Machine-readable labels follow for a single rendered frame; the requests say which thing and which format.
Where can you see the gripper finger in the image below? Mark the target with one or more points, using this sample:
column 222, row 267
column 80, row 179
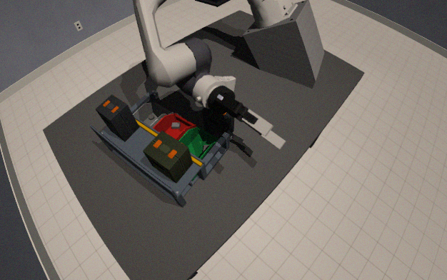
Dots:
column 243, row 113
column 271, row 137

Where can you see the red open bin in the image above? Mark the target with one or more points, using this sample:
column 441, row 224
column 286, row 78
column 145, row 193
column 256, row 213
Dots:
column 165, row 125

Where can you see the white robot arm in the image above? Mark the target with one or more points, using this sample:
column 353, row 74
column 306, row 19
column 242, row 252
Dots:
column 187, row 64

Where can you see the yellow flat bar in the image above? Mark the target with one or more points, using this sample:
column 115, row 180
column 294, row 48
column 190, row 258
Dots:
column 155, row 134

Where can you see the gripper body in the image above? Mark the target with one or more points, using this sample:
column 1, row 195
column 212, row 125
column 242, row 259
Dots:
column 216, row 106

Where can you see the green open bin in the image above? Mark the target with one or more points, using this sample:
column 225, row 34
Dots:
column 196, row 138

